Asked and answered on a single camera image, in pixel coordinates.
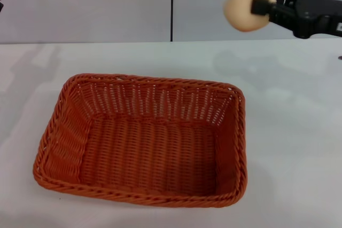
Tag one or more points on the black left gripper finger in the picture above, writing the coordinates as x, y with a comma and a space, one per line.
1, 7

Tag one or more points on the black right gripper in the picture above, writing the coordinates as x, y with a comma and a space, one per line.
310, 11

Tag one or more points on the pale toy peach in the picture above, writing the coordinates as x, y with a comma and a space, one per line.
237, 6

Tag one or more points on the orange woven plastic basket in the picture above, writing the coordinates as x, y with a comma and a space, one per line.
149, 153

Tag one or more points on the dark vertical wall strip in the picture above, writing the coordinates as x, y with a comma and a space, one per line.
171, 6

